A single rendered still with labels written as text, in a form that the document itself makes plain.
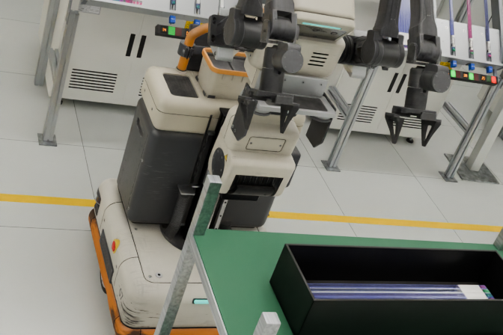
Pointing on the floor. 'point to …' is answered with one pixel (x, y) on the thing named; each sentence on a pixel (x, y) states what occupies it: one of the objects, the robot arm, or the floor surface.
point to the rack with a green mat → (252, 269)
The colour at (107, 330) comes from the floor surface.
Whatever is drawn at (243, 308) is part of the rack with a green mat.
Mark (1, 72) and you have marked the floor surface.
